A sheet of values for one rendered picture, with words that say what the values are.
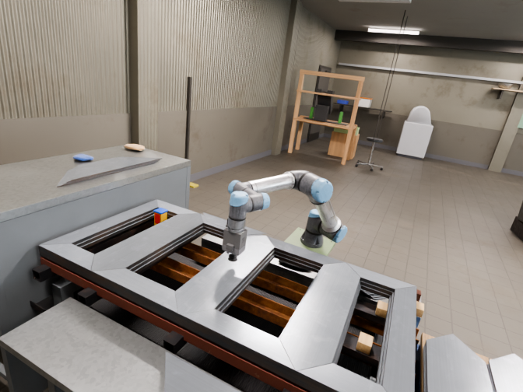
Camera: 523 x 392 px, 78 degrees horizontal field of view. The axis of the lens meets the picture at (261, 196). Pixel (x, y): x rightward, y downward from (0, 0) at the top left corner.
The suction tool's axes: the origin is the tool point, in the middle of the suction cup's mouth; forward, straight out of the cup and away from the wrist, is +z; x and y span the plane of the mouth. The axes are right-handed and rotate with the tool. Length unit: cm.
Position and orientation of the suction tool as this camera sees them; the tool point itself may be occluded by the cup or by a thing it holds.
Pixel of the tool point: (233, 259)
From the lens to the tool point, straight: 147.7
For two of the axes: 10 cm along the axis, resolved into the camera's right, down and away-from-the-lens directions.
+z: -1.2, 9.3, 3.5
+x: 4.1, -2.7, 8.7
